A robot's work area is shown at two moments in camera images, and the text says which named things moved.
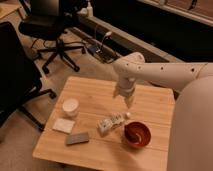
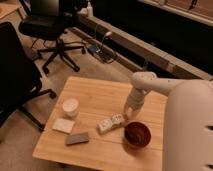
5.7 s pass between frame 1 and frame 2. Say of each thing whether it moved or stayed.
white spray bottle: stayed
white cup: stayed
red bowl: stayed
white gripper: moved
